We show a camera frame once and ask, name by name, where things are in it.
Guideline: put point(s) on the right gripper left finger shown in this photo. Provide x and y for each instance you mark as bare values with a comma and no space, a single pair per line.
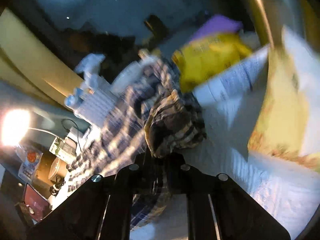
99,209

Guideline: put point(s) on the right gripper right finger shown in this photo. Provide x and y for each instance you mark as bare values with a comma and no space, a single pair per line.
218,208

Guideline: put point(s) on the brown plastic food container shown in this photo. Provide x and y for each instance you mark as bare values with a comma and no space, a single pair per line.
57,169

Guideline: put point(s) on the tablet with red screen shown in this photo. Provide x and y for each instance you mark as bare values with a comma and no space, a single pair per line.
37,205

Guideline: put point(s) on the cardboard box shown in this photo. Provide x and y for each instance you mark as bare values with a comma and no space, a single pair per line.
41,181

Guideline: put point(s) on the white milk carton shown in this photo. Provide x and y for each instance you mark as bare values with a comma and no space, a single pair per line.
56,146

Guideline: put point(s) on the white usb charger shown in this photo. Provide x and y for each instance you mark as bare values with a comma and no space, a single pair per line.
74,134

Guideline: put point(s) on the snack chips bag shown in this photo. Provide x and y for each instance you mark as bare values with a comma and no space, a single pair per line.
30,157

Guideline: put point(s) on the white perforated basket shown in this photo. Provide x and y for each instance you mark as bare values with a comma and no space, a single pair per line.
96,104

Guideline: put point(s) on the white desk lamp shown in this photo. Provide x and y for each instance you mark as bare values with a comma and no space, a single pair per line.
16,131

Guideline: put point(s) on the white bear mug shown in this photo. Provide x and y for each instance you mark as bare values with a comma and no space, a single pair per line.
133,72

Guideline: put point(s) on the yellow snack bag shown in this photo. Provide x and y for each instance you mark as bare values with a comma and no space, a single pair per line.
201,59

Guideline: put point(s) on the yellow curtain left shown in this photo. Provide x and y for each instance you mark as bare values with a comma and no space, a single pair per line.
29,65

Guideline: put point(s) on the purple notebook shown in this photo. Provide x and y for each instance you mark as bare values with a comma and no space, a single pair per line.
217,24

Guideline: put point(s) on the steel thermos bottle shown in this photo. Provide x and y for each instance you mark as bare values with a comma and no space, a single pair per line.
269,17

